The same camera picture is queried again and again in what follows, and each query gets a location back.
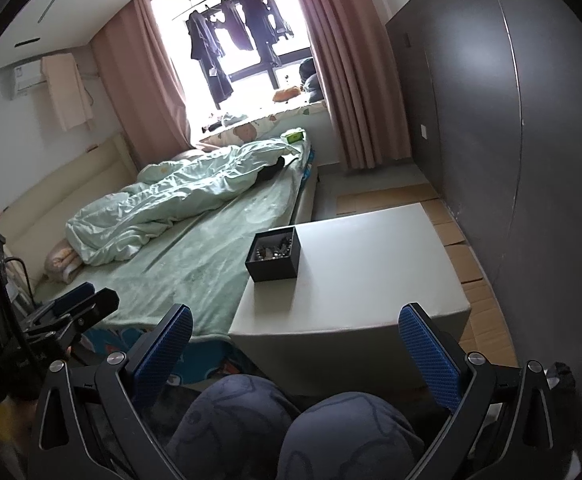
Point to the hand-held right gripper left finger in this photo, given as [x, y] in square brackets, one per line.
[163, 350]

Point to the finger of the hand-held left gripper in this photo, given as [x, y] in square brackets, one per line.
[73, 295]
[98, 305]

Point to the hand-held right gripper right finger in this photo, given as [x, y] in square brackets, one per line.
[428, 355]

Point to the black jewelry box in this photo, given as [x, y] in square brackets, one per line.
[271, 271]

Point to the pink pillow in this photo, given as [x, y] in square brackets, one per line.
[61, 260]

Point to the cartoon print mattress cover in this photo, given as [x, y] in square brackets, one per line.
[206, 360]

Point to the green bed sheet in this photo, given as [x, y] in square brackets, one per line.
[196, 270]

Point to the beige headboard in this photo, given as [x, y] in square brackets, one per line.
[46, 200]

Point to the person's left leg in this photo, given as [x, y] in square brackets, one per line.
[231, 425]

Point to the person's leg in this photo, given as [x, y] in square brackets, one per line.
[351, 440]
[231, 425]

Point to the person's right leg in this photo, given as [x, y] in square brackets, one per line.
[351, 440]

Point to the white low table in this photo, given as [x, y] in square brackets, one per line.
[361, 260]

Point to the light green duvet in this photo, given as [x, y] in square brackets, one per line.
[171, 195]

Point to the beige hanging towel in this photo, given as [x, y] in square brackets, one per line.
[66, 95]

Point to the black garment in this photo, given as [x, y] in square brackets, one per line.
[272, 170]

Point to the white air conditioner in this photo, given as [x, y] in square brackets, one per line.
[26, 77]

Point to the light green cloth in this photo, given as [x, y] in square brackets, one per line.
[232, 120]

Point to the printed windowsill mat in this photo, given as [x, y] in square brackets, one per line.
[251, 132]

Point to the green tissue pack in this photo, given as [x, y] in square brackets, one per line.
[294, 136]

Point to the dark ceiling slot vent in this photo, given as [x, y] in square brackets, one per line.
[27, 42]

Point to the orange plush toy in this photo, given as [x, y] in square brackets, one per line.
[287, 94]

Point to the dark blue bag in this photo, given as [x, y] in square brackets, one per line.
[312, 82]

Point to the hanging dark clothes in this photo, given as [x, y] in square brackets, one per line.
[251, 20]

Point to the white bed frame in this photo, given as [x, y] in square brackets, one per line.
[303, 200]

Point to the white wall switch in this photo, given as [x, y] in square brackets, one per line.
[424, 131]

